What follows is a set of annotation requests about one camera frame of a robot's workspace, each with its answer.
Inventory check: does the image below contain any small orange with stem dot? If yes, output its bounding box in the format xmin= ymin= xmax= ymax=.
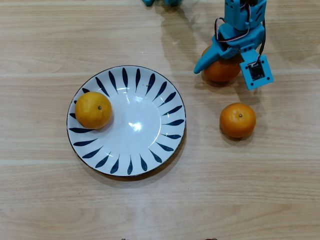
xmin=219 ymin=102 xmax=257 ymax=139

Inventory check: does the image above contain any white plate blue leaf pattern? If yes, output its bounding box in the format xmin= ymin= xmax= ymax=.
xmin=66 ymin=65 xmax=187 ymax=177

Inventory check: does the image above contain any red white black servo wire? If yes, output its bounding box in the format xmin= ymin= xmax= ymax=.
xmin=214 ymin=4 xmax=252 ymax=42

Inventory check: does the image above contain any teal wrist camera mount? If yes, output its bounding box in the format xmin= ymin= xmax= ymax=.
xmin=239 ymin=48 xmax=275 ymax=91

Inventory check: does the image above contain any large deep orange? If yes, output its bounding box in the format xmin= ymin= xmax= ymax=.
xmin=201 ymin=46 xmax=242 ymax=83

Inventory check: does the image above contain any small yellowish orange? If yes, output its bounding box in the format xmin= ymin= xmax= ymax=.
xmin=74 ymin=91 xmax=113 ymax=130

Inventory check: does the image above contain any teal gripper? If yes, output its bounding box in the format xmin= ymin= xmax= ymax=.
xmin=193 ymin=21 xmax=266 ymax=75

